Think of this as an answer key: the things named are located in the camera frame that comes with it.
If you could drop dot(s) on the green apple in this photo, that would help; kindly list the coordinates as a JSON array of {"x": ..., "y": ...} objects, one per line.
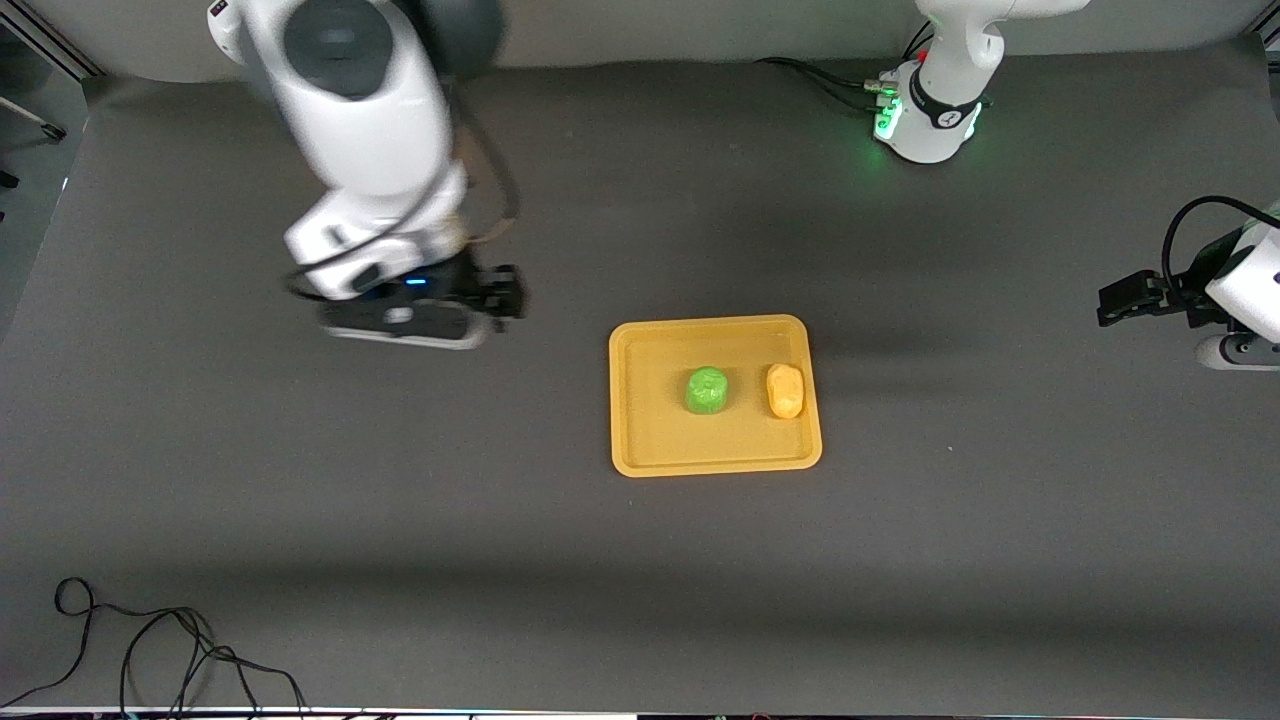
[{"x": 707, "y": 390}]

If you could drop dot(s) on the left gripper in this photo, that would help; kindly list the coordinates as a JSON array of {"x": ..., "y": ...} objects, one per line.
[{"x": 1178, "y": 291}]

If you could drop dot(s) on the yellow potato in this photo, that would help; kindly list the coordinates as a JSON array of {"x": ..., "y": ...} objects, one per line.
[{"x": 786, "y": 392}]

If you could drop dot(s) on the dark grey table mat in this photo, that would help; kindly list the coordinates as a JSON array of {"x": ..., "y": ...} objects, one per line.
[{"x": 300, "y": 500}]

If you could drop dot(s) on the aluminium frame profile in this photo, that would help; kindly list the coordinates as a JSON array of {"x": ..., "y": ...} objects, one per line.
[{"x": 65, "y": 52}]

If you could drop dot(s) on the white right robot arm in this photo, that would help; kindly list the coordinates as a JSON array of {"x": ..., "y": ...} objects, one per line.
[{"x": 350, "y": 110}]

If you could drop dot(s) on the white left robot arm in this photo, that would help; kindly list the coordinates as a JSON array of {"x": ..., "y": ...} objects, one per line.
[{"x": 950, "y": 90}]

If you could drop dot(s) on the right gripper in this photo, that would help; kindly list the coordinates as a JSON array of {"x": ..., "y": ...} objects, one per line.
[{"x": 487, "y": 291}]

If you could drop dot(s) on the grey metal rod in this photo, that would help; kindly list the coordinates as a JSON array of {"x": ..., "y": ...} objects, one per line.
[{"x": 35, "y": 118}]

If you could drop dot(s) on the yellow plastic tray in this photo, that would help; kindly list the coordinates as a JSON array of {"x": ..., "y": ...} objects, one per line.
[{"x": 650, "y": 430}]

